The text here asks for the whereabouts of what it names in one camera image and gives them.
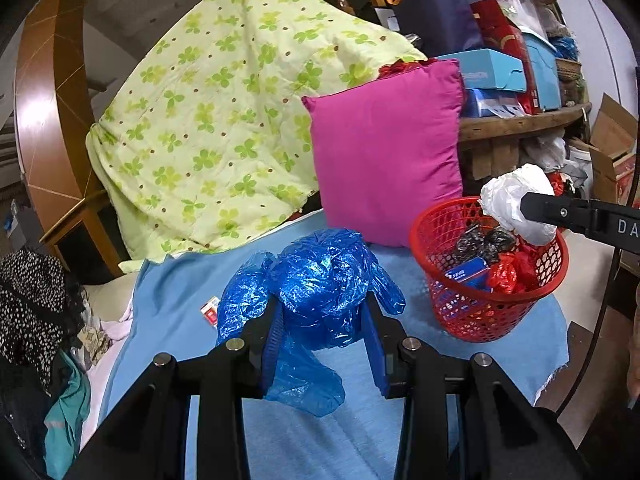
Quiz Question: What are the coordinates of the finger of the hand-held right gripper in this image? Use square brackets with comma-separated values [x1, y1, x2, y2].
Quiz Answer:
[520, 191, 602, 237]

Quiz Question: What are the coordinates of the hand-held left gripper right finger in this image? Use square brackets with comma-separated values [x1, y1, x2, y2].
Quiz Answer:
[361, 296, 591, 480]

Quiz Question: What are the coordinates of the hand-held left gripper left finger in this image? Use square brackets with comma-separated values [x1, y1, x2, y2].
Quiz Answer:
[65, 300, 286, 480]

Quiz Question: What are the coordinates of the white plastic bag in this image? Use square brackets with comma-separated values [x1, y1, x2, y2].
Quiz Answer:
[525, 135, 568, 171]
[479, 162, 558, 247]

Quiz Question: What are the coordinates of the blue plastic bag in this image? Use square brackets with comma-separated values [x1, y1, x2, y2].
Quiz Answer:
[216, 227, 407, 418]

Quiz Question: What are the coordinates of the black plastic bag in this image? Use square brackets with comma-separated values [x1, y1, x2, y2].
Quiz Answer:
[452, 227, 516, 266]

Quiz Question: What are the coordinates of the red mesh plastic basket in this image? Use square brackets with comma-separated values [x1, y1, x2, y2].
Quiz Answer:
[409, 196, 570, 343]

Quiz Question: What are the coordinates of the small blue carton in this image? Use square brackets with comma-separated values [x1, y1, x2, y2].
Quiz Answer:
[444, 259, 490, 291]

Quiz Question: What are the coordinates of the red and white cigarette box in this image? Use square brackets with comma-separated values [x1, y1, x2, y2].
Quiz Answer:
[200, 296, 222, 326]

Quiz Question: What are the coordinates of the round wooden table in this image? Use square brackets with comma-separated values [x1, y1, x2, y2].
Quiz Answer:
[457, 102, 593, 196]

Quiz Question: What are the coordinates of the brown cardboard box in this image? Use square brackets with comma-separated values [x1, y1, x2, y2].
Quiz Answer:
[587, 92, 640, 206]

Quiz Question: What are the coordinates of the light blue blanket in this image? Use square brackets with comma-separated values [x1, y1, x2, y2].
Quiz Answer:
[97, 207, 571, 480]

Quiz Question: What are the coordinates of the blue and white carton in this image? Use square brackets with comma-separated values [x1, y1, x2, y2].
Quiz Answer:
[462, 87, 531, 118]

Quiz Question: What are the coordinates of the small woven basket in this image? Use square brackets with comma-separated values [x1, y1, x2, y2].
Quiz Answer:
[555, 57, 583, 83]

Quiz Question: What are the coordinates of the flat blue cardboard box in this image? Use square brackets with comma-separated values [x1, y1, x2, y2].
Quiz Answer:
[432, 49, 530, 93]

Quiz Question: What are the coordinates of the blue plastic bundle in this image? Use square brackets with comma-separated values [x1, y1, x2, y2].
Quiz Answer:
[550, 35, 576, 61]

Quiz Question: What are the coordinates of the pale pink sheet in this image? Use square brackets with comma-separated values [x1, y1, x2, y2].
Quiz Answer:
[80, 320, 136, 448]

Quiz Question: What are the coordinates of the cream pillow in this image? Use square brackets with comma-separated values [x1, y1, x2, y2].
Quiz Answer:
[82, 282, 136, 323]

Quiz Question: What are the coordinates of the red gift box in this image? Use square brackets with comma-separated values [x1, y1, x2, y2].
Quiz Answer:
[470, 0, 543, 115]

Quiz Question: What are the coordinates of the magenta pillow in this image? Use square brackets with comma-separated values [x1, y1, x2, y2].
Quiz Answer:
[301, 57, 467, 248]

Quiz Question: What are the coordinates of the small patterned cloth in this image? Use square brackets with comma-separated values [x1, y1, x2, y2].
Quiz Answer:
[72, 325, 113, 366]

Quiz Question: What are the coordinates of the red ruffled cloth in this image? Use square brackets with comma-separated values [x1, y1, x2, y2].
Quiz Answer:
[378, 59, 426, 78]

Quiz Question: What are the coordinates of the teal cloth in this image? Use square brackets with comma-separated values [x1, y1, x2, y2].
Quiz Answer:
[44, 355, 92, 478]

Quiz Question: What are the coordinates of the black white-dotted cloth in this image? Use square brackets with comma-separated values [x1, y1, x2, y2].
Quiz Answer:
[0, 249, 86, 391]

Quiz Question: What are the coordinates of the green clover print quilt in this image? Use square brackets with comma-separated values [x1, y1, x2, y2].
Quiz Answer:
[86, 0, 428, 263]

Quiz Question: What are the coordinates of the curved wooden headboard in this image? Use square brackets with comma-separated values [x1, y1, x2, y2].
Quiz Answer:
[14, 0, 126, 278]

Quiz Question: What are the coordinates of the navy bag with orange strap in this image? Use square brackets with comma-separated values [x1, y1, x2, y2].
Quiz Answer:
[384, 0, 485, 58]

